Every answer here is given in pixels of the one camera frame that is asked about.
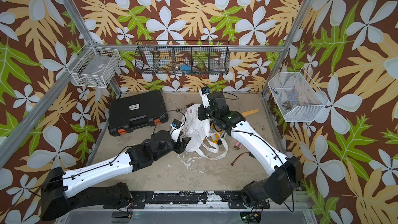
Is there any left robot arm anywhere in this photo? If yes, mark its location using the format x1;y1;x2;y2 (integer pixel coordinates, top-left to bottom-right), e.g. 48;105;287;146
40;130;191;222

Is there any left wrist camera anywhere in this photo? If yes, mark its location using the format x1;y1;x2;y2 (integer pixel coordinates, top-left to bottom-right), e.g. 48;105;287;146
171;119;182;142

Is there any white tote bag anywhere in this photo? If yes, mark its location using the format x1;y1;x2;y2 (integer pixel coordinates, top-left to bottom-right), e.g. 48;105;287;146
179;104;229;161

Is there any yellow wide utility knife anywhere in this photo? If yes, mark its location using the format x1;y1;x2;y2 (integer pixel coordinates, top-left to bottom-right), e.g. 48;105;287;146
210;132;222;145

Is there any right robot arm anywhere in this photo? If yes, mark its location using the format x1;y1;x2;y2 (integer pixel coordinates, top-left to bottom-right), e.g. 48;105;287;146
198;87;302;207

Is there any black wire basket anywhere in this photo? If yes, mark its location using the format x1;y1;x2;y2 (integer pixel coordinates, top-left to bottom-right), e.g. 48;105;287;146
133;40;231;75

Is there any metal base rail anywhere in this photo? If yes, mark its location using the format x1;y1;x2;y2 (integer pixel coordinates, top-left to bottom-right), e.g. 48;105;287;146
78;190;312;213

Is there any blue object in basket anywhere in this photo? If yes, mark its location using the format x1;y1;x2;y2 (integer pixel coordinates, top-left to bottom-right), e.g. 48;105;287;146
179;64;191;74

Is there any white wire basket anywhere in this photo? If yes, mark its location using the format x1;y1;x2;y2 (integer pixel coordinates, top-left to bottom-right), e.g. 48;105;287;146
68;41;121;88

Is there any white mesh hexagonal basket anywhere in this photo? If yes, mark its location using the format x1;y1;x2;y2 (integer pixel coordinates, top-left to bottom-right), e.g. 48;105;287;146
268;68;329;123

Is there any black tool case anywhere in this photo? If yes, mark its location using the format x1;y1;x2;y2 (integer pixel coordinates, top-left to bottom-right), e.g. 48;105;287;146
108;90;169;136

